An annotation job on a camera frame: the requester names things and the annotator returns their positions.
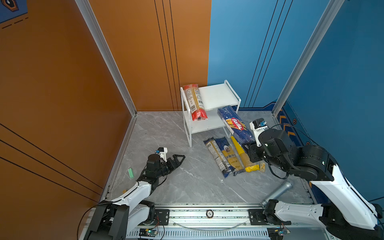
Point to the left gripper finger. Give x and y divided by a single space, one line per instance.
175 166
176 159

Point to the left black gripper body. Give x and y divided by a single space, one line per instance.
162 172

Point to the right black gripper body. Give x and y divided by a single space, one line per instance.
256 153

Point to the blue Barilla spaghetti bag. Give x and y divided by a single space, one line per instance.
235 125

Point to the clear white-label spaghetti bag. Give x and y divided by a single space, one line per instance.
219 157

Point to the red spaghetti bag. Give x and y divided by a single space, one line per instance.
195 101

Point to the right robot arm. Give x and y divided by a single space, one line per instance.
347 216

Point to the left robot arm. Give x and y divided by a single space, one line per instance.
112 220

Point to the white two-tier shelf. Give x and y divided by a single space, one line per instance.
213 98

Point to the small tan tag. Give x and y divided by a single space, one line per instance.
262 166

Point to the green connector block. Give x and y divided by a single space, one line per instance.
130 173

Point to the silver metal cylinder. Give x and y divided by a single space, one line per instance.
275 194

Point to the blue yellow spaghetti bag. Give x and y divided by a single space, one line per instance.
230 158

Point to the left circuit board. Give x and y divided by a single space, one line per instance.
148 233

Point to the circuit board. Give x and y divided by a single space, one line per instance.
278 234
148 233

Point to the right circuit board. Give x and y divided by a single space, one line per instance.
278 234

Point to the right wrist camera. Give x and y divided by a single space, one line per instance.
257 127

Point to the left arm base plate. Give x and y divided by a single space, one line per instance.
156 216

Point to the aluminium front rail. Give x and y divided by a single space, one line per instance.
230 222

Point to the round rail knob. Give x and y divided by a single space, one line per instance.
209 214

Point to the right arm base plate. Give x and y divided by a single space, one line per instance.
258 218

